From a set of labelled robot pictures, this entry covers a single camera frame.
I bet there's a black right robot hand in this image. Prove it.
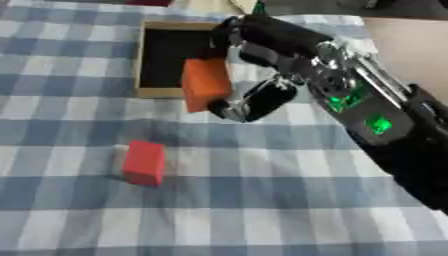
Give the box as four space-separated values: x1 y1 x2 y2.
206 13 336 124

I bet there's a tan cardboard box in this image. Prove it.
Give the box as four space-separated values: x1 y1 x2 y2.
133 20 235 99

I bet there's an orange rectangular block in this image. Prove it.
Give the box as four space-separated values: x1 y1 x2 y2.
180 57 235 114

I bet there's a red rectangular block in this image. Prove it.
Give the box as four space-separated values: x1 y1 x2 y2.
120 140 168 188

